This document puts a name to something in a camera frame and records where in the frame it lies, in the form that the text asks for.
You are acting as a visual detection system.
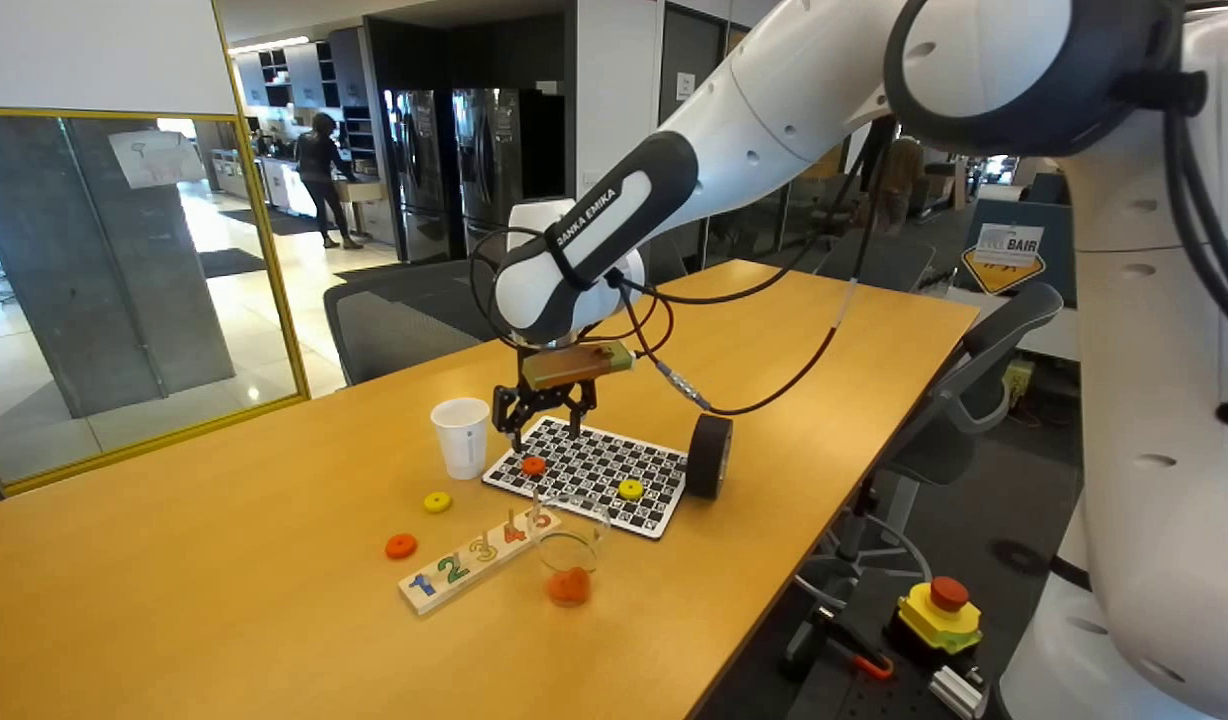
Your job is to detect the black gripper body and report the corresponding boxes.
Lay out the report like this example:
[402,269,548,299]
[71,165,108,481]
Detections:
[515,376,603,425]

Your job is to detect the white paper cup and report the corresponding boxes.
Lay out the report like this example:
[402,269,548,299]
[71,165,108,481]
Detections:
[429,394,497,484]

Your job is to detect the transparent plastic cup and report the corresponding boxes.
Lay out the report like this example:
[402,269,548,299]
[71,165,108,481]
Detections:
[528,518,603,611]

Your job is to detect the black white marker board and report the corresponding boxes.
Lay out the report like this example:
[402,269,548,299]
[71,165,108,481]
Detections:
[481,412,692,542]

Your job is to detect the dark grey office chair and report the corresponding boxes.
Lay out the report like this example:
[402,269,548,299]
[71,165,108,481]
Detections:
[320,257,528,392]

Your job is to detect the wooden number peg board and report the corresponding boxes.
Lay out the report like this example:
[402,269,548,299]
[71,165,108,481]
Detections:
[397,501,563,620]

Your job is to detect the black glass doors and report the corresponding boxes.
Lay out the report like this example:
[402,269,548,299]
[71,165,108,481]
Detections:
[366,14,572,305]

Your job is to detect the person in dark clothes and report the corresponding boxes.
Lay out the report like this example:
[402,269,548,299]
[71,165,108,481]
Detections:
[290,108,364,252]

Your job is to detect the black clamp orange grip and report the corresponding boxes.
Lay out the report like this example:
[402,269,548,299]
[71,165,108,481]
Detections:
[825,636,901,687]

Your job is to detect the black office chair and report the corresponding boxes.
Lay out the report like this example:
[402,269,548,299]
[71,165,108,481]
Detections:
[865,280,1066,534]

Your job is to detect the yellow framed glass partition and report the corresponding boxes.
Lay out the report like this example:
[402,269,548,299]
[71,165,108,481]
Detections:
[0,103,313,501]

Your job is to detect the yellow red emergency stop button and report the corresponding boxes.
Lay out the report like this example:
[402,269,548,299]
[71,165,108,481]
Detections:
[897,572,988,661]

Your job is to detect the white paper sign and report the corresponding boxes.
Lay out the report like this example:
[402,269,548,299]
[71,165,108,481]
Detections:
[102,122,212,193]

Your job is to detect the yellow white sign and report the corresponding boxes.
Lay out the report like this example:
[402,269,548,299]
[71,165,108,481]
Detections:
[964,221,1053,299]

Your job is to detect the blue office divider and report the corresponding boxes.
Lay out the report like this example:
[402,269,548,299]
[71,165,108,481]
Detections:
[966,197,1085,311]

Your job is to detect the wrist mounted camera bar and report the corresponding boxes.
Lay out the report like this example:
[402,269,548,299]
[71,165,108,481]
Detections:
[515,335,640,394]

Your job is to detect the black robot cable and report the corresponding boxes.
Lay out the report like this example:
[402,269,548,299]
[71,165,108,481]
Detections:
[462,117,897,419]

